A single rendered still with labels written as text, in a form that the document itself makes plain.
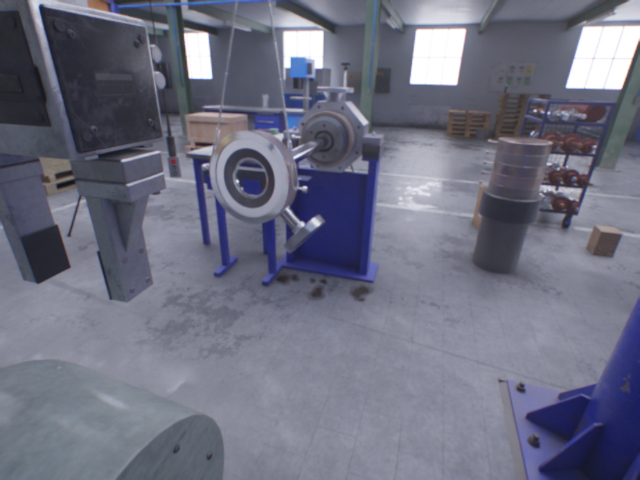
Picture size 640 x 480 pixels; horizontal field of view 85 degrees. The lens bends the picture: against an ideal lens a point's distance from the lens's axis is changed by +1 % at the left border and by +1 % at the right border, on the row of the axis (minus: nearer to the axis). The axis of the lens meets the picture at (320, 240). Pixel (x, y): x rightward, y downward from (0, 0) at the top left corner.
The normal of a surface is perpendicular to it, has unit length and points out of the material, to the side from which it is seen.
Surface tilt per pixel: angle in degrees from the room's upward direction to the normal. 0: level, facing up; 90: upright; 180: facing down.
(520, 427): 0
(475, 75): 90
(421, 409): 0
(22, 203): 90
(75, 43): 90
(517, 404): 0
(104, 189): 90
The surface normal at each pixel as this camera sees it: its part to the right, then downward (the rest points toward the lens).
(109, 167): -0.28, 0.39
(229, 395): 0.03, -0.91
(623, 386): -0.99, 0.03
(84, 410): 0.17, -0.97
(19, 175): 0.96, 0.14
